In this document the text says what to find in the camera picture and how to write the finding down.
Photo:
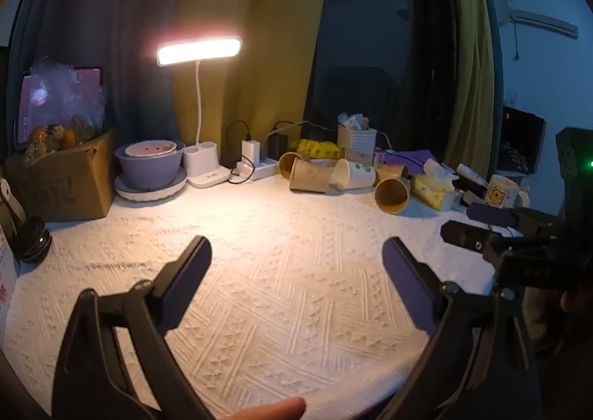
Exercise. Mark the pink bowl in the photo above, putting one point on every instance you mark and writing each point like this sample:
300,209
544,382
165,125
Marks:
149,149

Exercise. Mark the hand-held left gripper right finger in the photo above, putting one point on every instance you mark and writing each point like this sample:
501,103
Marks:
410,283

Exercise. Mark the white plastic basket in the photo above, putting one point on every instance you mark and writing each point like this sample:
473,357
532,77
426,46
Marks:
356,140

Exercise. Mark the small brown paper cup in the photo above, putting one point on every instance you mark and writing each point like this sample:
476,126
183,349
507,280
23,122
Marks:
288,165

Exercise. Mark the cardboard box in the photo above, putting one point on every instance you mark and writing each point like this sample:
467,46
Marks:
65,184

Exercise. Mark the person's left hand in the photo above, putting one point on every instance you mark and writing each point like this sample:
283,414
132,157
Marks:
268,410

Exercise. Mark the clear plastic bag of fruit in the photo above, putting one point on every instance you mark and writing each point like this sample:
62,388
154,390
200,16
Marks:
65,114

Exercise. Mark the white desk lamp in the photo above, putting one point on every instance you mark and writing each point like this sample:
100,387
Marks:
199,49

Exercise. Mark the yellow tissue pack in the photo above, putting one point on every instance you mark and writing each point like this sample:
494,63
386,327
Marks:
433,193

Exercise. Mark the white paper card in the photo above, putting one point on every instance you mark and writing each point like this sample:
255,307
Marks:
7,272

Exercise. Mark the white paper cup green dots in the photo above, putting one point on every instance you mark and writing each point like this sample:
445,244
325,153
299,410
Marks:
356,175

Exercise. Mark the white plate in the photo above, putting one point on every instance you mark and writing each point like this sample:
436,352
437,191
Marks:
153,195

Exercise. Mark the white power strip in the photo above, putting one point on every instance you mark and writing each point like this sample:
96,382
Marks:
261,169

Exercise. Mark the white tube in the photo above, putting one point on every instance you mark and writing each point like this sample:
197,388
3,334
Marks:
472,174

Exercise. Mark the black round case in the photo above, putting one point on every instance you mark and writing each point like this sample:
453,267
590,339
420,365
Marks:
34,239

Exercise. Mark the large brown paper cup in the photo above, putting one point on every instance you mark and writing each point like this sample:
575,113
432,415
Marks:
312,175

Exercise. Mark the white mug with bear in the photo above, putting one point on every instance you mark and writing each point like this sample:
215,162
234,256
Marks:
502,192

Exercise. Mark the white air conditioner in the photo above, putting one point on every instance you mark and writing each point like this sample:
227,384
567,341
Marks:
537,17

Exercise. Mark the white textured tablecloth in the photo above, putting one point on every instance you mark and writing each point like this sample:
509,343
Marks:
287,272

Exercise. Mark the black appliance with red light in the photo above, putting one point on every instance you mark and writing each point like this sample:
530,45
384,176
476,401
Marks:
521,137

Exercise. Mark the white charger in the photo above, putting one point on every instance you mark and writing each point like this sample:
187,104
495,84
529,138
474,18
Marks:
251,151

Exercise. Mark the yellow sponge cloth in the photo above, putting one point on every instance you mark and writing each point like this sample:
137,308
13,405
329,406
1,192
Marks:
319,149

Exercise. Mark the grey curtain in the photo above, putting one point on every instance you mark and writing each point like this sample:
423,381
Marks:
102,8

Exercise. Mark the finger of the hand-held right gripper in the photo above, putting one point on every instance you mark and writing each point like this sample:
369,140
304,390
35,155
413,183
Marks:
465,237
491,215

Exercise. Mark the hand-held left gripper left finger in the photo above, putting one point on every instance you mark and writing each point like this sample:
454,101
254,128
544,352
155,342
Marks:
187,281

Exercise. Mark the purple cloth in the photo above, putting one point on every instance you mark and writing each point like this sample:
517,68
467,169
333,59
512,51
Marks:
410,157

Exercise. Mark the purple bowl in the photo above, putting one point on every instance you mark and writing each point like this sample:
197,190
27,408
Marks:
148,170

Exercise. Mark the person's right hand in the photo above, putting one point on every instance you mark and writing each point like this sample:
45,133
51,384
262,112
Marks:
577,300

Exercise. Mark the black charger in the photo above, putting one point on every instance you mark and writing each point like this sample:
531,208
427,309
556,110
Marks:
280,146

